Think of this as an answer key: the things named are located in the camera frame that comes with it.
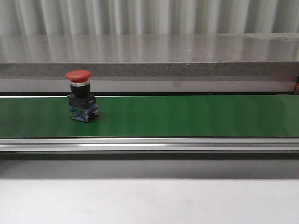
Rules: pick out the grey speckled stone shelf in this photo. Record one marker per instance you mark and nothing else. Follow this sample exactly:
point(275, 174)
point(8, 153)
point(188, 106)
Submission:
point(218, 55)

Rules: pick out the green conveyor belt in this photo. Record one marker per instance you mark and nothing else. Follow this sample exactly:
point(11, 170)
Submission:
point(155, 116)

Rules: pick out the white pleated curtain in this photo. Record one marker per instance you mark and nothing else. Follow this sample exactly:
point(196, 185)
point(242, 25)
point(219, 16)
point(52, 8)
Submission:
point(122, 17)

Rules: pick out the aluminium conveyor front rail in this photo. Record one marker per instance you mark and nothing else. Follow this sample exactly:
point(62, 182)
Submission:
point(152, 145)

